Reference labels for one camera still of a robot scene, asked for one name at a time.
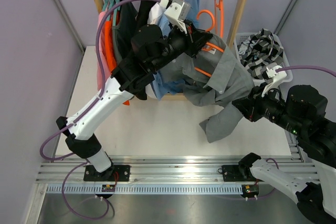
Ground orange hanger of plaid shirt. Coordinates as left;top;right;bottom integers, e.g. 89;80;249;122
214;0;225;38

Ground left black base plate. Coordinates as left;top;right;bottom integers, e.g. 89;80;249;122
83;165;131;182

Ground light blue shirt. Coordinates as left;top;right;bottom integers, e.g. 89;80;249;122
148;0;200;100

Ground aluminium rail frame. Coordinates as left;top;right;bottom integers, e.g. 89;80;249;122
36;135;319;184

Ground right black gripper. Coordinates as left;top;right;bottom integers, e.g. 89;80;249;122
232;81;305;135

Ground grey shirt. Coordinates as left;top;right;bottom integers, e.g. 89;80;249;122
160;35;255;143

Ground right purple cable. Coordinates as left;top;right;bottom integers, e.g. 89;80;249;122
275;65;336;78

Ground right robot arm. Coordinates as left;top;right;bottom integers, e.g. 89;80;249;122
232;85;335;223

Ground orange shirt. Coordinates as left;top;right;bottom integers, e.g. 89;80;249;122
104;19;131;106

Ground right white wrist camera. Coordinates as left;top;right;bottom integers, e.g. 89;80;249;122
261;65;287;98

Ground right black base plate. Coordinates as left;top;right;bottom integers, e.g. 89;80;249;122
218;164;258;183

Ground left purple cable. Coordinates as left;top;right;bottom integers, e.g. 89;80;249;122
39;0;162;220

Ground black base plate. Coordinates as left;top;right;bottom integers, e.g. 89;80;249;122
218;164;258;183
83;165;131;182

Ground white plastic basket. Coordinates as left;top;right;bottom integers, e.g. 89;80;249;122
233;32;293;84

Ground white slotted cable duct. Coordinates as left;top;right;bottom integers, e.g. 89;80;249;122
47;184;243;195

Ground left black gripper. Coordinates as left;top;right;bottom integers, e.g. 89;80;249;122
149;17;211;72

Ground orange hanger of grey shirt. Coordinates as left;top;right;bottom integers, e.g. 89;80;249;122
193;9;225;78

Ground black white plaid shirt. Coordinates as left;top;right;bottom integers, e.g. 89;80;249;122
237;29;284;80

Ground dark grey t-shirt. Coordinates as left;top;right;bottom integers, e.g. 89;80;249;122
112;2;138;64

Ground pink shirt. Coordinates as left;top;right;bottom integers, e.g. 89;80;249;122
97;25;110;91

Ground purple cable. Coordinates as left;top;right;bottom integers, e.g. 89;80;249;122
39;0;162;220
275;65;336;78

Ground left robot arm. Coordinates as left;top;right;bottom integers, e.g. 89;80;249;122
56;20;213;181

